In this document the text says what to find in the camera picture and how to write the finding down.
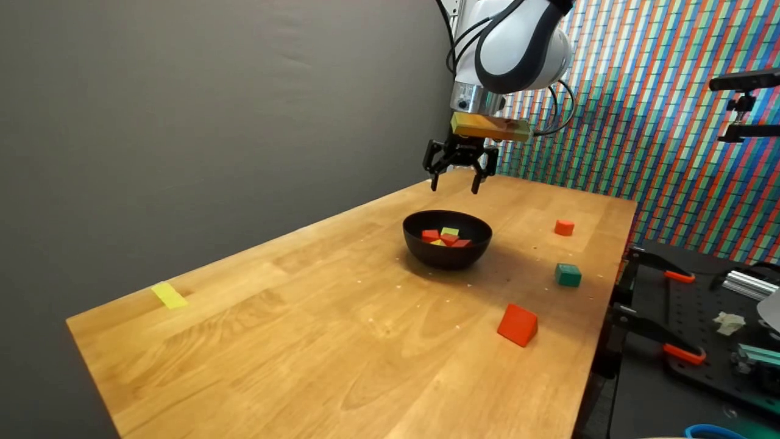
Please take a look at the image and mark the teal cube block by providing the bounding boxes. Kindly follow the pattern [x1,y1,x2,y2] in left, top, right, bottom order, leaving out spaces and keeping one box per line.
[557,264,582,287]

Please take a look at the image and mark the small orange cube block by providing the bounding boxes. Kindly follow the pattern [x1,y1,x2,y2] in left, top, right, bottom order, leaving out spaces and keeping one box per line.
[449,239,470,249]

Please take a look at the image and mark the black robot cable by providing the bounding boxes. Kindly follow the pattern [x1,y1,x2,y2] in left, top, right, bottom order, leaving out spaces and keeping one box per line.
[527,75,580,139]

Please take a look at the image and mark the black camera stand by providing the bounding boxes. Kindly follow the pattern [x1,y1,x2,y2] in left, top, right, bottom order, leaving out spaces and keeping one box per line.
[710,67,780,140]

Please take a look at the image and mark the orange wedge block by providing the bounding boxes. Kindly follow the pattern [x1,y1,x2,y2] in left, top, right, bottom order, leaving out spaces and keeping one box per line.
[497,304,538,347]

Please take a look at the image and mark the black clamp with orange handle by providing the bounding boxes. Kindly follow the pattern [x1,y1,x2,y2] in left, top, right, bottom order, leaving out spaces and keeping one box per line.
[622,245,698,286]

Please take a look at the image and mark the black clamp front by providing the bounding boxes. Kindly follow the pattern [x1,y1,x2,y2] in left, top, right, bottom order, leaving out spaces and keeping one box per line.
[610,304,706,368]

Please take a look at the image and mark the blue ring object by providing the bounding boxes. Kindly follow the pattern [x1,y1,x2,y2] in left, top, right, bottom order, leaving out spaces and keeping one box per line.
[682,423,747,439]

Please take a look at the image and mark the yellow tape strip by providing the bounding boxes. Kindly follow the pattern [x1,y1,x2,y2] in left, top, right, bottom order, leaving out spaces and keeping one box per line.
[151,283,188,310]

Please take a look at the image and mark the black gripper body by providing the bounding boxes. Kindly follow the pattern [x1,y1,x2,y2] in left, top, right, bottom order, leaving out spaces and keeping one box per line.
[441,139,486,166]

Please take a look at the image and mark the yellow wrist camera box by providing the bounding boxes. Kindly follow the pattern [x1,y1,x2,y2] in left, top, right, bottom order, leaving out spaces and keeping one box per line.
[452,112,532,140]

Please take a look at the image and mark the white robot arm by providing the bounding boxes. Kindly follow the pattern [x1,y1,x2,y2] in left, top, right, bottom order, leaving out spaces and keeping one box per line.
[421,0,572,192]

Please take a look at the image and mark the white plastic part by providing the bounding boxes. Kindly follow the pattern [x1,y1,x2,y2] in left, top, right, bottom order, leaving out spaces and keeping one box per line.
[714,312,747,336]

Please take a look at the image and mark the orange hexagonal block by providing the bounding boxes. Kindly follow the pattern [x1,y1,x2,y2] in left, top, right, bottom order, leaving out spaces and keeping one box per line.
[420,228,440,242]

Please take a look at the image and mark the black perforated side table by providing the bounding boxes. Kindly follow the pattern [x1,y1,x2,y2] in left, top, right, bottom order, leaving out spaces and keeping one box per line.
[576,244,780,439]

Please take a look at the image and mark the black bowl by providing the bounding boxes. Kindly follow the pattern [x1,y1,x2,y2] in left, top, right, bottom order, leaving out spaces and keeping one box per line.
[402,209,493,270]

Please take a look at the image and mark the red block behind bowl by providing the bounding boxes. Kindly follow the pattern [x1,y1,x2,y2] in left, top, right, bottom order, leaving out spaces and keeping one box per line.
[553,218,576,236]

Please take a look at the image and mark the grey backdrop screen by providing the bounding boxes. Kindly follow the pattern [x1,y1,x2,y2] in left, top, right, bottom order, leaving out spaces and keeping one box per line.
[0,0,449,439]

